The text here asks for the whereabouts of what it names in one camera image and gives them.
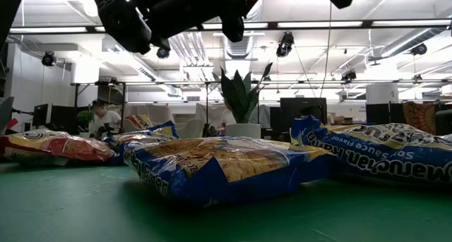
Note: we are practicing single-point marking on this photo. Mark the red Maruchan ramen pack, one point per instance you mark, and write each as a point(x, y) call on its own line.
point(139, 122)
point(70, 148)

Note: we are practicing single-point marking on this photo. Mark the blue Maruchan ramen pack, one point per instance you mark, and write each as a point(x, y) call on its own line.
point(226, 164)
point(141, 138)
point(388, 154)

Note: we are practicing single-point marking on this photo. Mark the black ceiling spotlight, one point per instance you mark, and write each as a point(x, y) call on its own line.
point(349, 75)
point(48, 58)
point(163, 52)
point(419, 49)
point(285, 44)

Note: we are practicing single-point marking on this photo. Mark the artificial plant in white pot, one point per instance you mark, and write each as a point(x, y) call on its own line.
point(240, 94)

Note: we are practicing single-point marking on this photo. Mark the grey plastic bin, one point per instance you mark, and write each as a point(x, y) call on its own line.
point(192, 129)

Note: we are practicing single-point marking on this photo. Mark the black office partition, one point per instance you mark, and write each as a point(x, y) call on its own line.
point(385, 113)

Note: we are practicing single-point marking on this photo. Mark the orange patterned tapestry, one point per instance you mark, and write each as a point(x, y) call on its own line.
point(420, 118)

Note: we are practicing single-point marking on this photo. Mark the small potted green plant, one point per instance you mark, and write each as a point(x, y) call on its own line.
point(84, 116)

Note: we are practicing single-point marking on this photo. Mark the black office chair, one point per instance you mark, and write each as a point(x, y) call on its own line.
point(444, 123)

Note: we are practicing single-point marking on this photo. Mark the black computer monitor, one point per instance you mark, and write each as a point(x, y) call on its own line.
point(40, 115)
point(63, 118)

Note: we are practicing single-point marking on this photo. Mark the small red object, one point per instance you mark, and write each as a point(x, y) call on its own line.
point(11, 123)

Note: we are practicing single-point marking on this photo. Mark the grey office chair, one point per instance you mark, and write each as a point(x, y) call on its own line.
point(5, 115)

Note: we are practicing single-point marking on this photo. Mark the green felt table mat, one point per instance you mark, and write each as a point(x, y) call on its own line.
point(70, 206)

